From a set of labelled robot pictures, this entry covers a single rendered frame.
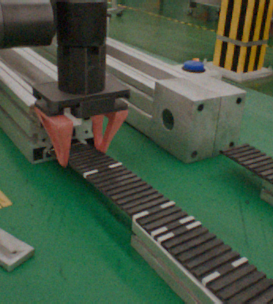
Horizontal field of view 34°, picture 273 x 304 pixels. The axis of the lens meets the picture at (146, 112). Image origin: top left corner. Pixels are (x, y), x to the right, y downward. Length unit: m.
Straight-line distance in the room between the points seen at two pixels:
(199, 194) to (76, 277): 0.20
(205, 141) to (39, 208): 0.25
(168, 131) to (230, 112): 0.09
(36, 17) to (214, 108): 0.28
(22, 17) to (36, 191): 0.20
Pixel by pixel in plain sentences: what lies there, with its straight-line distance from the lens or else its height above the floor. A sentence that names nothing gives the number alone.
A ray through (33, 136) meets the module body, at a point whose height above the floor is 0.81.
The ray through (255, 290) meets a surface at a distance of 0.39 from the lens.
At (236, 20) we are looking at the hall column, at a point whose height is 0.48.
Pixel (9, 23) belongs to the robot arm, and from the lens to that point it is 0.47.
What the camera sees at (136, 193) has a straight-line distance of 0.49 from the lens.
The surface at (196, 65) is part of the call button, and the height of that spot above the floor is 0.85.
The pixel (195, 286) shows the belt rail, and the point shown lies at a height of 0.81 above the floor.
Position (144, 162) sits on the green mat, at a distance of 0.62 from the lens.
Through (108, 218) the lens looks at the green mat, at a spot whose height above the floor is 0.78.
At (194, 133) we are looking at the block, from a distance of 0.61.
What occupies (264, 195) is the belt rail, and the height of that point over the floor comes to 0.79.
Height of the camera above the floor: 1.07
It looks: 22 degrees down
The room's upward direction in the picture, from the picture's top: 5 degrees clockwise
